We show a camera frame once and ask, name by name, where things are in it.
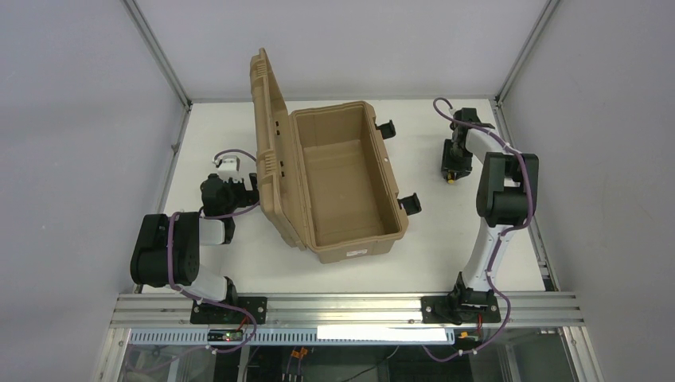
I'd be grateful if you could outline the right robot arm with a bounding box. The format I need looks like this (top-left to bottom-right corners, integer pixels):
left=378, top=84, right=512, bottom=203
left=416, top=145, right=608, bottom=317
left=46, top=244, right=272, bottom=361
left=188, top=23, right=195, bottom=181
left=435, top=108, right=539, bottom=324

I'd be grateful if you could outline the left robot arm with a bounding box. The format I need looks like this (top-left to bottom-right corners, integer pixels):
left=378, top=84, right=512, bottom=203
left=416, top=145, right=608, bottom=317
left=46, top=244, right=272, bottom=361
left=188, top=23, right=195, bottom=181
left=130, top=173, right=259, bottom=306

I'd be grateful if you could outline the tan plastic toolbox bin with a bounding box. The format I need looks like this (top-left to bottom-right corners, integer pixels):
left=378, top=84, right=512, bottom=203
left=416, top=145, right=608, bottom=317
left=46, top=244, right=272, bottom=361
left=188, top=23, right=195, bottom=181
left=290, top=101, right=408, bottom=264

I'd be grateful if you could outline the white label on bin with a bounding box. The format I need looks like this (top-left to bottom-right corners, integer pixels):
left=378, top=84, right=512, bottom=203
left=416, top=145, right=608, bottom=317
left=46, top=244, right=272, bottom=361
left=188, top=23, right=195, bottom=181
left=345, top=249, right=369, bottom=258

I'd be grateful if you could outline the tan toolbox lid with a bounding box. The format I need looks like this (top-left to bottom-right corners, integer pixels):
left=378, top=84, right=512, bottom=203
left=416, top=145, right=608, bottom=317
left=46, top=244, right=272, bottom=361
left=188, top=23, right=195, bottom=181
left=250, top=48, right=306, bottom=250

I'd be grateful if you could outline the black front toolbox latch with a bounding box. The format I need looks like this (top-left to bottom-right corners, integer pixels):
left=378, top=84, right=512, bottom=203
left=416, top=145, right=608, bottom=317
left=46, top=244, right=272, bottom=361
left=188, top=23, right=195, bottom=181
left=397, top=193, right=422, bottom=216

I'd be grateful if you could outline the black toolbox latch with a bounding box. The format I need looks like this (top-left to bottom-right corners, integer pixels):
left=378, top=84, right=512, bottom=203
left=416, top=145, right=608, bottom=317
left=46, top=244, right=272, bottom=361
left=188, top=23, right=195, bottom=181
left=376, top=119, right=396, bottom=140
left=397, top=193, right=422, bottom=216

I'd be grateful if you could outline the black rear toolbox latch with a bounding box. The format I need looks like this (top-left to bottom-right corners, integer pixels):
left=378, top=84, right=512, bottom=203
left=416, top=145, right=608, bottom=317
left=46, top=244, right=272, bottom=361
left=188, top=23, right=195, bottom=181
left=376, top=119, right=396, bottom=140

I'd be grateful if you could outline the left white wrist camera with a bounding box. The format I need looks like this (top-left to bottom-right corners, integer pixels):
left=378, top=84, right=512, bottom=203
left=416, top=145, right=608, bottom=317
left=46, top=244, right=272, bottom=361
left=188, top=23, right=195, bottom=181
left=215, top=155, right=241, bottom=183

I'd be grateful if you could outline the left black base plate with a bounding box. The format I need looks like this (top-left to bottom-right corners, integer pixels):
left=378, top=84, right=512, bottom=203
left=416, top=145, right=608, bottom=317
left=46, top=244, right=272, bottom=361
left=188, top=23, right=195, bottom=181
left=189, top=296, right=268, bottom=325

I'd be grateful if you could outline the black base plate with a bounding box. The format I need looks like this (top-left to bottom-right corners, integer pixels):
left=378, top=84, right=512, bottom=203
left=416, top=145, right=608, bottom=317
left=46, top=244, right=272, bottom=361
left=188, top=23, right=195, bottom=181
left=420, top=295, right=501, bottom=325
left=189, top=296, right=268, bottom=325

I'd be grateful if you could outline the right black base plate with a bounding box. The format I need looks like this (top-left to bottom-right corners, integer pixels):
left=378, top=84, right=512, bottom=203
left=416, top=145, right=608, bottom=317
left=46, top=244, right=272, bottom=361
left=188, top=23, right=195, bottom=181
left=420, top=295, right=501, bottom=325

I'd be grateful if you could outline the slotted cable duct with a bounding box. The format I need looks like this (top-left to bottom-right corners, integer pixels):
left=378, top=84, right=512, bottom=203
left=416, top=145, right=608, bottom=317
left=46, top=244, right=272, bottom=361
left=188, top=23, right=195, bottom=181
left=129, top=325, right=455, bottom=346

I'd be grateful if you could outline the aluminium front rail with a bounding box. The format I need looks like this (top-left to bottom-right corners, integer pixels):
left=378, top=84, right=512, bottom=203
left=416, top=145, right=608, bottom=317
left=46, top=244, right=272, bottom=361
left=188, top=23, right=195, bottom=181
left=110, top=291, right=586, bottom=329

